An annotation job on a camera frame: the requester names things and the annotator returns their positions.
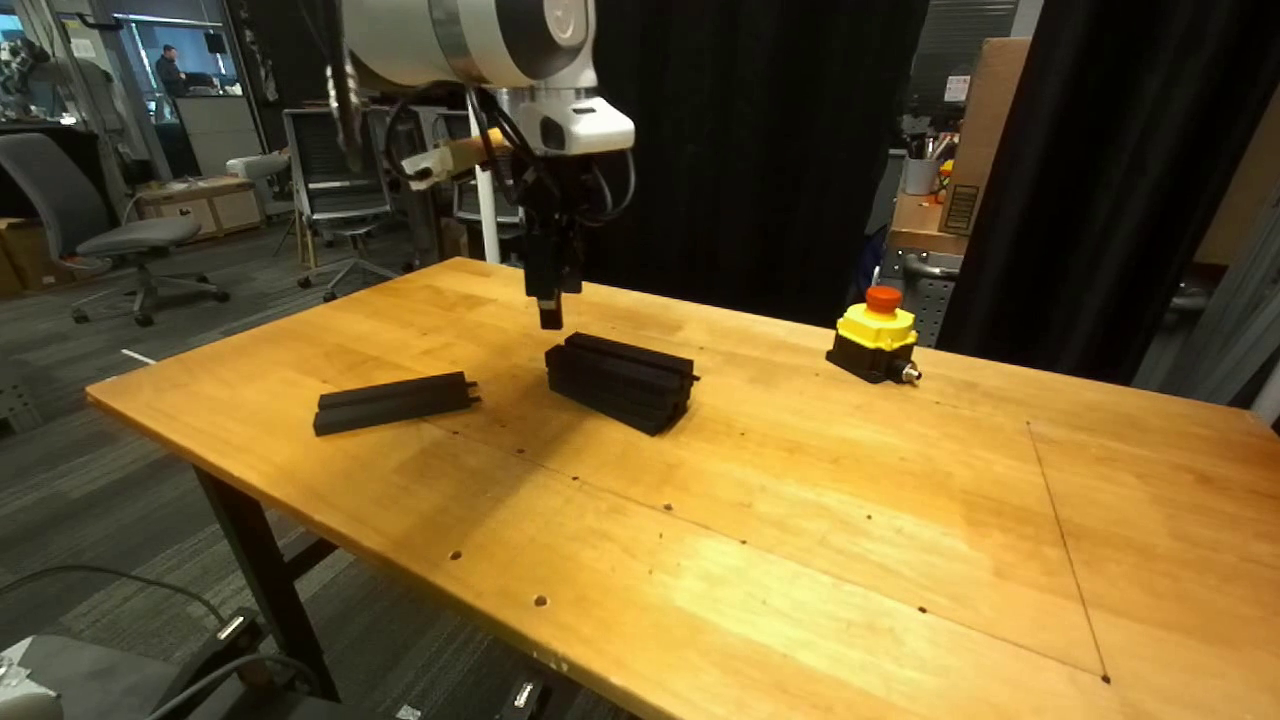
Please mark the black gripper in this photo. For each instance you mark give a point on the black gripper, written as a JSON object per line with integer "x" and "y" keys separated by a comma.
{"x": 550, "y": 225}

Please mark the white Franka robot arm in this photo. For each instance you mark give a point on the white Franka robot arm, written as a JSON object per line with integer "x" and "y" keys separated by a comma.
{"x": 453, "y": 42}

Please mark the white vertical pole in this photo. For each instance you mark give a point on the white vertical pole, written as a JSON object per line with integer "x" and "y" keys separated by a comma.
{"x": 486, "y": 222}

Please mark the yellow red emergency stop button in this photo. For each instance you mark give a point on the yellow red emergency stop button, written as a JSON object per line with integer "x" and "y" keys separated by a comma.
{"x": 872, "y": 333}

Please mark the wooden drawer cabinet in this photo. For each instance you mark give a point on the wooden drawer cabinet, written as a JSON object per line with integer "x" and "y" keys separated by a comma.
{"x": 223, "y": 206}

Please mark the small cardboard box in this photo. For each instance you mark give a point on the small cardboard box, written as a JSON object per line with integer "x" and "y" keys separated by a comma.
{"x": 922, "y": 217}

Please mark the black table leg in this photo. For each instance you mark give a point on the black table leg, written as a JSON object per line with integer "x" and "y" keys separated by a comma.
{"x": 267, "y": 574}

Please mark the white cup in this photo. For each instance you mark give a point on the white cup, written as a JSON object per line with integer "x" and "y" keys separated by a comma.
{"x": 917, "y": 175}

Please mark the grey office chair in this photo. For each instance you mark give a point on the grey office chair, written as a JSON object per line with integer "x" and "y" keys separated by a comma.
{"x": 124, "y": 241}

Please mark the tall cardboard box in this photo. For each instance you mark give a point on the tall cardboard box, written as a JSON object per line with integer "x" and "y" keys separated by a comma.
{"x": 985, "y": 115}

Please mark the brown cardboard box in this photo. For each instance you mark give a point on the brown cardboard box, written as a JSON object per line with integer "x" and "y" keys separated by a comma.
{"x": 18, "y": 263}

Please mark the grey padded seat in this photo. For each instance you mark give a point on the grey padded seat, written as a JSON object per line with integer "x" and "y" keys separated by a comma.
{"x": 105, "y": 674}

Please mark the narrow black curtain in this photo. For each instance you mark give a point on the narrow black curtain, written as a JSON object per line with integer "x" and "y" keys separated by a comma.
{"x": 1123, "y": 175}

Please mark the grey fabric panel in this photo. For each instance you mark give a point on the grey fabric panel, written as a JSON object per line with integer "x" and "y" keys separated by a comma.
{"x": 1243, "y": 333}

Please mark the grey metal frame cart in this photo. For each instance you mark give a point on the grey metal frame cart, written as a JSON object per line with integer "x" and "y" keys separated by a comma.
{"x": 334, "y": 162}

